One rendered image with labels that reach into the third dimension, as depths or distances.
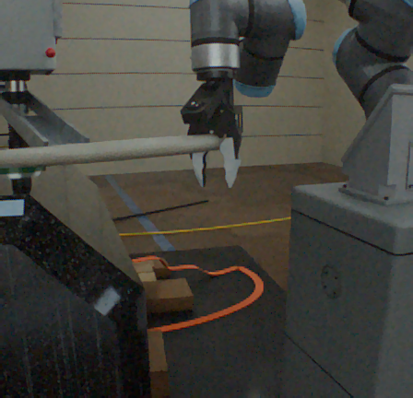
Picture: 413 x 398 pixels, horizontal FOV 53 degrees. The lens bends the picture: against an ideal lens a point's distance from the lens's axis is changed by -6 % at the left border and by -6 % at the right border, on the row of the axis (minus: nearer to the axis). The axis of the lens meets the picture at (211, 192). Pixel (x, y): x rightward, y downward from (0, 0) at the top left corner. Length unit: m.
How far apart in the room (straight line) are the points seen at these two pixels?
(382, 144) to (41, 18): 1.05
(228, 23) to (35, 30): 0.78
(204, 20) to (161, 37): 5.94
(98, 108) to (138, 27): 1.34
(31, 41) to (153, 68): 5.29
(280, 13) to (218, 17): 0.12
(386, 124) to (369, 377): 0.54
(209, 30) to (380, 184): 0.49
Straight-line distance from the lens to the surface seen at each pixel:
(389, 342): 0.93
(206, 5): 0.80
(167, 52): 6.72
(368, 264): 0.91
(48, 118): 1.35
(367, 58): 1.09
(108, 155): 0.65
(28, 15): 1.44
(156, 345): 1.76
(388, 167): 0.96
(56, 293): 0.98
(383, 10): 1.04
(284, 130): 7.49
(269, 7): 0.83
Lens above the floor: 1.06
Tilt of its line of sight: 12 degrees down
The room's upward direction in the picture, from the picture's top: straight up
